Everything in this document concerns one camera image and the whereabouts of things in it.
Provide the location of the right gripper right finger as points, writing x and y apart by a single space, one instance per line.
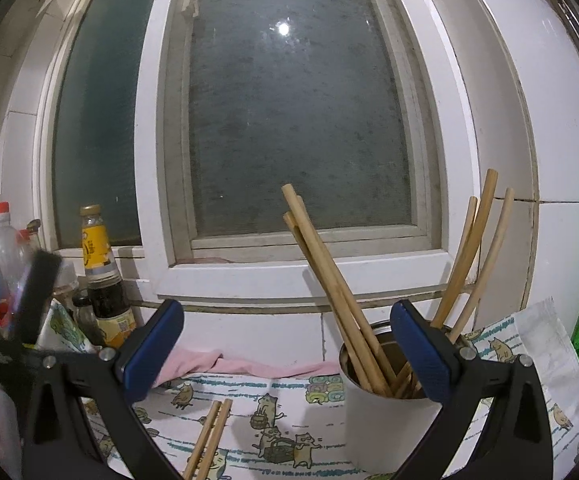
515 442

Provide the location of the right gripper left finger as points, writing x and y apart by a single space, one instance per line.
58 440

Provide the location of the wooden chopstick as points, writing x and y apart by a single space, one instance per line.
212 446
202 441

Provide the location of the black lid glass jar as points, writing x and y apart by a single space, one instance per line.
85 318

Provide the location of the white lid glass jar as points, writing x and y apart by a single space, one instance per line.
66 285

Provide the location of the large clear oil bottle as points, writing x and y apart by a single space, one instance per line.
15 253

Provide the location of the dark soy sauce bottle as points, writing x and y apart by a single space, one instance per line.
111 308

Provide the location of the white steel utensil cup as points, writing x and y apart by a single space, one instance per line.
381 433

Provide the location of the pink cloth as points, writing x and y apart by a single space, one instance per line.
182 362

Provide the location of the cat pattern table cloth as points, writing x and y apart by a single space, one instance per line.
294 428

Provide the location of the white framed window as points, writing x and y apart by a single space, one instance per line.
184 119

